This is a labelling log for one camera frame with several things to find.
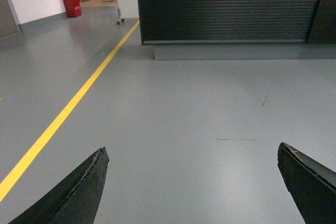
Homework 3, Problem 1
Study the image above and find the black slatted checkout counter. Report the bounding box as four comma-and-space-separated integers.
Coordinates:
138, 0, 335, 45

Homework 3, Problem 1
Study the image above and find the red fire extinguisher box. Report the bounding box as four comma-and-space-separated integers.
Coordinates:
63, 0, 81, 18

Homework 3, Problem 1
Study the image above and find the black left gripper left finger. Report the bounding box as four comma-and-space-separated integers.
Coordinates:
10, 147, 109, 223

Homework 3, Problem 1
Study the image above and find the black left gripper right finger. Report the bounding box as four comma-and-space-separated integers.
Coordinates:
277, 142, 335, 223

